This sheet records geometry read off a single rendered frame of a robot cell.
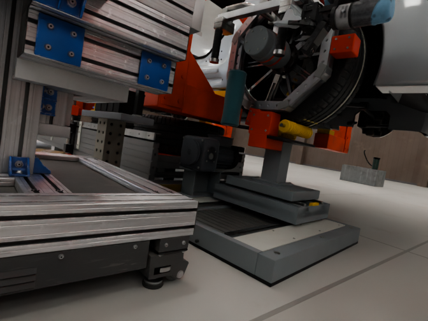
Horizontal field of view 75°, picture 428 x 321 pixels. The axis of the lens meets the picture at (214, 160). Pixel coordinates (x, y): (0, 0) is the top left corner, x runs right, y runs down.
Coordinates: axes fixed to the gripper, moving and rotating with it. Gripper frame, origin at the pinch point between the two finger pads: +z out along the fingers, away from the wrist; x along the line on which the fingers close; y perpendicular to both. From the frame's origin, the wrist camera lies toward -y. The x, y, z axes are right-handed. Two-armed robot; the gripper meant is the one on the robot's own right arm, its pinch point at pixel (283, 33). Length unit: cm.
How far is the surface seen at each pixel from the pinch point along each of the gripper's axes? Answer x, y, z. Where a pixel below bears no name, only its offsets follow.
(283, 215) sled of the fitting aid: -23, -71, -2
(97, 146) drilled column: 27, -56, 80
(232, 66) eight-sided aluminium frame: -20.6, -3.0, 40.8
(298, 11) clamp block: -4.4, 9.6, -2.3
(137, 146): 1, -54, 86
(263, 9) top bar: -1.9, 12.1, 12.1
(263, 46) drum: -6.1, -1.3, 12.4
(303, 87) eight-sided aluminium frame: -20.7, -14.9, -1.4
